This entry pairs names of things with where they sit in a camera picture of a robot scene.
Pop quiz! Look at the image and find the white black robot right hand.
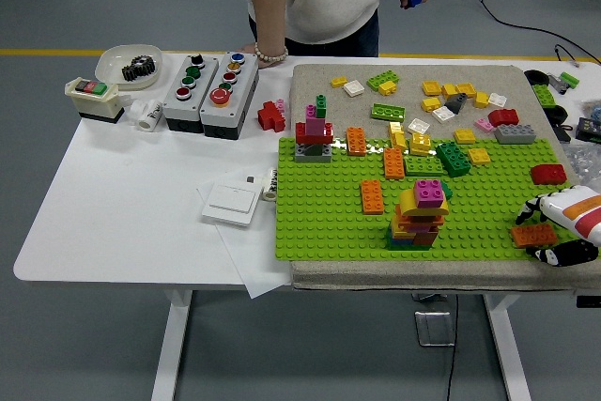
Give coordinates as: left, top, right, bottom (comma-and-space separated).
515, 184, 601, 268

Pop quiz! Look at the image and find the red curved brick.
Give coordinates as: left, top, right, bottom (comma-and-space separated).
530, 163, 568, 187
487, 108, 520, 129

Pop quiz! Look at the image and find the orange two-by-four brick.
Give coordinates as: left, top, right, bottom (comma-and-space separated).
360, 178, 385, 216
510, 224, 559, 250
382, 147, 406, 180
346, 126, 368, 157

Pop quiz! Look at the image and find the pink two-by-two brick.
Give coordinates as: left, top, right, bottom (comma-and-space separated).
413, 178, 446, 209

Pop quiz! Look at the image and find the brick tower with yellow arch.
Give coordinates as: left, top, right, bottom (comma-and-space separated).
386, 188, 450, 251

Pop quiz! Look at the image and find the red brick cluster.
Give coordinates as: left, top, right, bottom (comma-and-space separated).
256, 100, 287, 133

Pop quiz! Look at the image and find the brick tower with grey base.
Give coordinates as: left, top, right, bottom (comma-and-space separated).
294, 94, 334, 164

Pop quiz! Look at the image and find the grey two-by-four brick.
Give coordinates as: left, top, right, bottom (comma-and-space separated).
494, 124, 538, 146

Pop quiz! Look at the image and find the dark grey slope brick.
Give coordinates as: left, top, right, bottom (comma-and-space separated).
444, 93, 470, 115

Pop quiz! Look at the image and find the dark green two-by-four brick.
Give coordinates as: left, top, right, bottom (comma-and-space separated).
436, 141, 472, 178

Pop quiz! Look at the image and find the green studded baseplate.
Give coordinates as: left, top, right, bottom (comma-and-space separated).
274, 137, 601, 262

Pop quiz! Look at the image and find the clear plastic bag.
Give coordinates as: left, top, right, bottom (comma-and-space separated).
562, 142, 601, 186

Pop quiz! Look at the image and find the grey-brown mat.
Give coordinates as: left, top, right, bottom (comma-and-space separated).
286, 63, 601, 293

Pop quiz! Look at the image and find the grey emergency-stop control box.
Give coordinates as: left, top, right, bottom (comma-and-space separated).
199, 51, 260, 140

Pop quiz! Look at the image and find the black button pad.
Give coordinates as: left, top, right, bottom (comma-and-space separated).
576, 116, 601, 143

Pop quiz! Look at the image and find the grey four-button control box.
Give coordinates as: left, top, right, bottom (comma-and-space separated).
162, 53, 220, 133

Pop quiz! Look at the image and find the white printed cylinder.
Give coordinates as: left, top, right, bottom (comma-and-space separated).
261, 166, 279, 203

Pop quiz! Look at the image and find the black metal gear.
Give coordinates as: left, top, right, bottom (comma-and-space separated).
130, 54, 159, 74
121, 64, 152, 83

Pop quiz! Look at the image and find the small grey device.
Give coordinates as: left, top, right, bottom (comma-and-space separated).
547, 72, 569, 95

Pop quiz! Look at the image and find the white pipe tee fitting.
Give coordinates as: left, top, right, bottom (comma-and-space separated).
125, 98, 164, 131

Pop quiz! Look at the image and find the white table leg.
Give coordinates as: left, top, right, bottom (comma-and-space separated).
150, 288, 194, 401
483, 294, 534, 401

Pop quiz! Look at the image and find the white plastic bowl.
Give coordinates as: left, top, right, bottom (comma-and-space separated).
95, 43, 163, 91

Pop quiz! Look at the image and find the silver floor socket box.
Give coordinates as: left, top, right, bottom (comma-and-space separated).
414, 310, 456, 348

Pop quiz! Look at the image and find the white bead bracelet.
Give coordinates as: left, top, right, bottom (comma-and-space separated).
254, 41, 289, 64

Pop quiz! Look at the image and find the long black floor cable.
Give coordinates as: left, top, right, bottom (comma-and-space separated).
466, 0, 601, 66

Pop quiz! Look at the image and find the white wall switch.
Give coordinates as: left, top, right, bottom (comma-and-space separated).
201, 182, 263, 228

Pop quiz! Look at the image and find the black hanging cable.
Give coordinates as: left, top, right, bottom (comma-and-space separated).
444, 294, 461, 401

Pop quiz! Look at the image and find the cream red-green switch box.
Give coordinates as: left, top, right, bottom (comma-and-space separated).
64, 76, 126, 124

